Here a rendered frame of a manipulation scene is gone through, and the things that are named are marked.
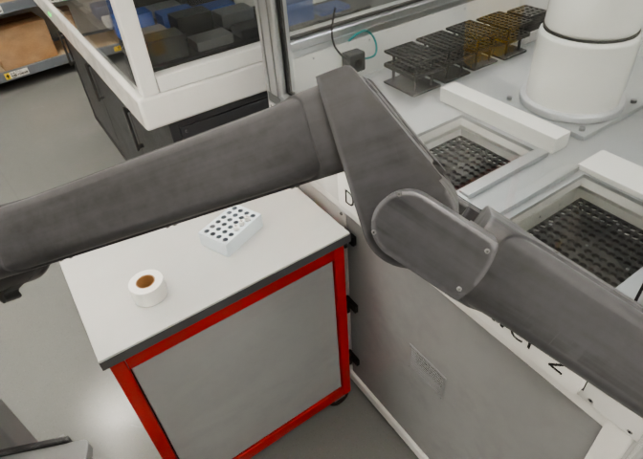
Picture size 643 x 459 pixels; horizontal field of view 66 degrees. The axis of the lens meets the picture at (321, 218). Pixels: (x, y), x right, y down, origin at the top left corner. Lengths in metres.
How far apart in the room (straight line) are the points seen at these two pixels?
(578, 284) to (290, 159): 0.19
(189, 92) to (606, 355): 1.42
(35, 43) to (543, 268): 4.39
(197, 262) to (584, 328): 0.92
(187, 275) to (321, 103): 0.85
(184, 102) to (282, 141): 1.29
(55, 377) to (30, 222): 1.69
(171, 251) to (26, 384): 1.09
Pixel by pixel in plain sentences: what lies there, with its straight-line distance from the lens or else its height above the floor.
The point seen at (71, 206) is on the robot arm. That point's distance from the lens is 0.42.
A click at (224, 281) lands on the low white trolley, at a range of 1.09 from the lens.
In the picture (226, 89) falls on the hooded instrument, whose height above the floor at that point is 0.85.
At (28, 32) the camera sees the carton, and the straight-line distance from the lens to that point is 4.53.
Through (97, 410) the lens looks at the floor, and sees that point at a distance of 1.96.
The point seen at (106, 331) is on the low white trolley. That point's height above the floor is 0.76.
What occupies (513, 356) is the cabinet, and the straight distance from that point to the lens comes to 0.98.
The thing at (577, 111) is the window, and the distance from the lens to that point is 0.68.
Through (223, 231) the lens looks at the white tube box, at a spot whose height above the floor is 0.79.
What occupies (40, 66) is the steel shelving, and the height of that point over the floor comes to 0.12.
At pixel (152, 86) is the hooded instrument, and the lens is 1.56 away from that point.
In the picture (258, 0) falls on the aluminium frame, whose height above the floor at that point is 1.20.
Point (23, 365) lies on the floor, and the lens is 2.22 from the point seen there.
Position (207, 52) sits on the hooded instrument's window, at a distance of 1.61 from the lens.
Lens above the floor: 1.52
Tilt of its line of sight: 40 degrees down
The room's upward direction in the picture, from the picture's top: 5 degrees counter-clockwise
